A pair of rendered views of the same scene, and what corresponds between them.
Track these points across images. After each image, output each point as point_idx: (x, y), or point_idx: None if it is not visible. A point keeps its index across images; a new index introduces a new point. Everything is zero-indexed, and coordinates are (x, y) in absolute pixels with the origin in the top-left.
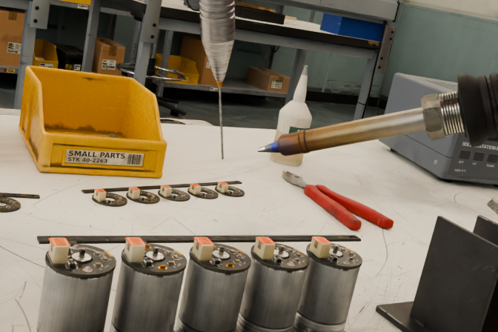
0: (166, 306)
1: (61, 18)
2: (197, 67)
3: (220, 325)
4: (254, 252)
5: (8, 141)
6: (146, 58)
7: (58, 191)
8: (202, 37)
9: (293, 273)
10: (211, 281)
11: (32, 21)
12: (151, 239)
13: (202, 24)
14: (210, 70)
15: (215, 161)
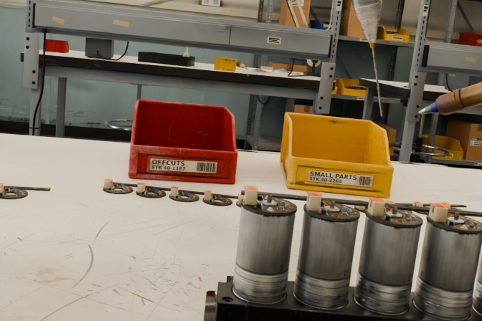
0: (339, 251)
1: (344, 109)
2: (462, 145)
3: (392, 277)
4: (429, 217)
5: (270, 169)
6: (411, 135)
7: (298, 200)
8: (352, 3)
9: (466, 235)
10: (381, 234)
11: (318, 108)
12: (334, 200)
13: None
14: (473, 147)
15: (444, 190)
